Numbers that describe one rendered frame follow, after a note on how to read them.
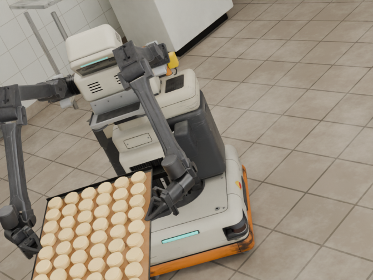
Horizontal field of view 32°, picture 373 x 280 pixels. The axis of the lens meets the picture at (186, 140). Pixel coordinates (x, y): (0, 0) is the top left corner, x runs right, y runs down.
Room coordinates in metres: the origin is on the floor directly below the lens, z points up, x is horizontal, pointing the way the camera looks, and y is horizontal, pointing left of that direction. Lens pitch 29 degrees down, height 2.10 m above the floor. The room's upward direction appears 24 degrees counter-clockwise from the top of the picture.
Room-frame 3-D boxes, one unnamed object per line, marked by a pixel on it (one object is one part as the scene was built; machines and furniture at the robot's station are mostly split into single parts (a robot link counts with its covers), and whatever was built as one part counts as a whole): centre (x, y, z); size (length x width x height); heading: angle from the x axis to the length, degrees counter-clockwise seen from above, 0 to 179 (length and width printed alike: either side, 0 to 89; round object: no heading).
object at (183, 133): (2.63, 0.12, 0.61); 0.28 x 0.27 x 0.25; 77
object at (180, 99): (2.90, 0.12, 0.59); 0.55 x 0.34 x 0.83; 77
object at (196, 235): (2.81, 0.14, 0.16); 0.67 x 0.64 x 0.25; 167
